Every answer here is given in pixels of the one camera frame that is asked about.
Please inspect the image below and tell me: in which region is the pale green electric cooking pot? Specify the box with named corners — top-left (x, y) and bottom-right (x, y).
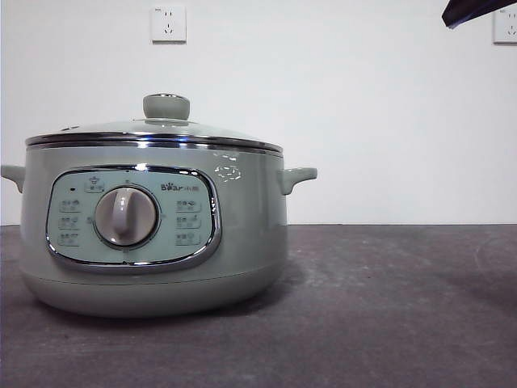
top-left (0, 141), bottom-right (318, 318)

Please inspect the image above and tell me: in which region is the glass lid with green knob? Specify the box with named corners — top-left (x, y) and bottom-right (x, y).
top-left (24, 92), bottom-right (284, 155)

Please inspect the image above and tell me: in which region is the white wall socket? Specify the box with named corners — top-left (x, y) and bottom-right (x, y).
top-left (492, 8), bottom-right (517, 45)
top-left (150, 5), bottom-right (187, 45)

